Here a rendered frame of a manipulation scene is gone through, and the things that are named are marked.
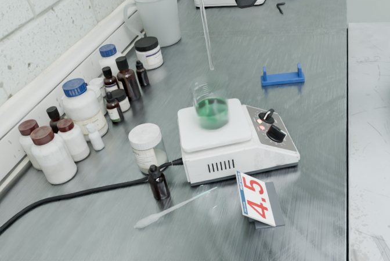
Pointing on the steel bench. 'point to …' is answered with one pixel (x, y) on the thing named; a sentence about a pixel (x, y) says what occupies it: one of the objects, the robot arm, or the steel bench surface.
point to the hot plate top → (187, 134)
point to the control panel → (268, 129)
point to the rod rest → (282, 77)
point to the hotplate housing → (234, 159)
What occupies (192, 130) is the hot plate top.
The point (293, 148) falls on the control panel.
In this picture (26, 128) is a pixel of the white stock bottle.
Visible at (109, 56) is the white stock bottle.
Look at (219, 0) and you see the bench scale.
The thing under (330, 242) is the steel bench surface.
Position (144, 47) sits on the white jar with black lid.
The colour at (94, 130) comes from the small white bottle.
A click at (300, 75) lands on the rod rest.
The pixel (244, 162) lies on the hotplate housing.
